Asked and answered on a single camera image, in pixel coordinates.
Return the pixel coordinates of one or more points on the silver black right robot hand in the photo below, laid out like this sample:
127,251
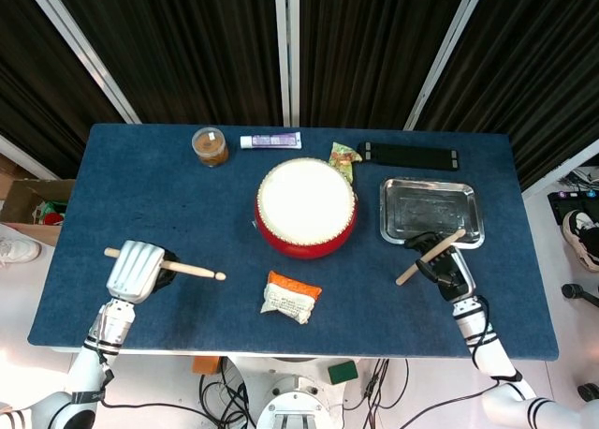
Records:
451,272

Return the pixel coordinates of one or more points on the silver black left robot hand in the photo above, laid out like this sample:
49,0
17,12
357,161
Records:
133,272

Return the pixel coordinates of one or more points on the plain wooden drumstick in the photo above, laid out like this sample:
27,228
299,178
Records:
407,274

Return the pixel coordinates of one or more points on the wooden drumstick with black band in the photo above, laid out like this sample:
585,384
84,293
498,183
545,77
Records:
196,270

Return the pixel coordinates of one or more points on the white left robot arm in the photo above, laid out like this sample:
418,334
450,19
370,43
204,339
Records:
112,326

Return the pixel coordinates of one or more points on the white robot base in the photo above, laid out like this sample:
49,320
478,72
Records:
290,396

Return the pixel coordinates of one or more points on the steel rectangular tray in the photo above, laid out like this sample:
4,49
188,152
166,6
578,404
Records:
430,209

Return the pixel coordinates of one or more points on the blue table cloth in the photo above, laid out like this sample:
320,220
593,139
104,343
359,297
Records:
187,213

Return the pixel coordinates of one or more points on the orange block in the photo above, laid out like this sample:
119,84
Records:
206,365

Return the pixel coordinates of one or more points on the black flat folded stand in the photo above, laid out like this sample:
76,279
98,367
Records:
407,155

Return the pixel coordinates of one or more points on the black microphone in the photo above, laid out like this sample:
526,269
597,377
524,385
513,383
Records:
578,292

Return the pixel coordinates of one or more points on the brown cardboard box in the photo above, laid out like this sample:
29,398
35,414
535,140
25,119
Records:
23,199

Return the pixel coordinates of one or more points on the black white shoe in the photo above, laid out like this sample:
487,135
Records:
582,237

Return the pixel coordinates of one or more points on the clear jar of rubber bands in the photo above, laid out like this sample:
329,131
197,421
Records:
210,148

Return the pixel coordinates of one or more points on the green block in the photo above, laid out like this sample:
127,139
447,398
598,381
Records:
342,373

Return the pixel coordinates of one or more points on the green colourful snack packet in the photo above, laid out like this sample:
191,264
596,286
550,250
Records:
344,157

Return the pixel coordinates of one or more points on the white orange crumpled packet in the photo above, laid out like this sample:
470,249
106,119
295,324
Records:
290,300

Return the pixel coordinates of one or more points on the red drum with white head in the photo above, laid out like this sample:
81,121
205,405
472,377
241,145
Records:
306,204

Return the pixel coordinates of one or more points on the black caster wheel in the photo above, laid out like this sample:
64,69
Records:
587,391

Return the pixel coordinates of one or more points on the white purple toothpaste tube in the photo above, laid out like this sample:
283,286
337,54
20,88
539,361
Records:
271,141

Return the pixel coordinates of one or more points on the dark pleated curtain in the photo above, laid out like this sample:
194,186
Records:
374,49
538,73
28,73
187,49

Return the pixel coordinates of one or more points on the white table frame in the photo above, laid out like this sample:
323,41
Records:
164,352

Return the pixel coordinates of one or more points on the white frame post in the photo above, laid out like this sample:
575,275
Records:
23,155
84,49
286,49
444,54
561,169

